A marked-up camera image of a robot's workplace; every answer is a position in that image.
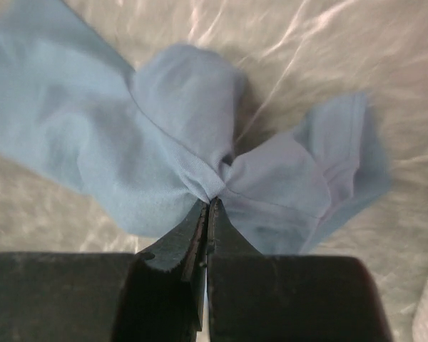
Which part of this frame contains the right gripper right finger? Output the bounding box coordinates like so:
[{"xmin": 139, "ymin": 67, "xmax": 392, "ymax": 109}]
[{"xmin": 207, "ymin": 199, "xmax": 393, "ymax": 342}]

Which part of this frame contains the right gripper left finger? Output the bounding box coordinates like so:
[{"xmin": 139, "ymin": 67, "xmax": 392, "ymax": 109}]
[{"xmin": 0, "ymin": 202, "xmax": 208, "ymax": 341}]

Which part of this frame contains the blue t shirt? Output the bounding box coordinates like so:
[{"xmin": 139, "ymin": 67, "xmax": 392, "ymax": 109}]
[{"xmin": 0, "ymin": 1, "xmax": 390, "ymax": 254}]

